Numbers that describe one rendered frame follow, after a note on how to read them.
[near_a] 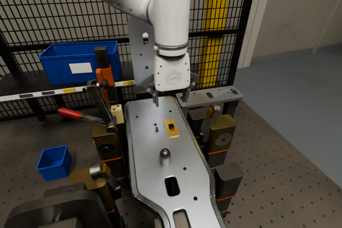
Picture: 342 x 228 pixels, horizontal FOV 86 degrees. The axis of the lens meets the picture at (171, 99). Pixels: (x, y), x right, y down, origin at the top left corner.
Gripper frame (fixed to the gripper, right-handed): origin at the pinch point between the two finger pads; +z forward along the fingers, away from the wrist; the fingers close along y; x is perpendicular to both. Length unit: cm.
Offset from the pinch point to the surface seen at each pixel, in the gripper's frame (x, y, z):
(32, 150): 31, -64, 43
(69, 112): -0.9, -28.7, -1.4
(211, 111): -6.7, 10.8, 1.5
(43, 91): 32, -48, 10
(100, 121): -0.9, -21.8, 3.4
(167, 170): -16.0, -5.2, 12.1
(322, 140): 41, 173, 112
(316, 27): 236, 345, 61
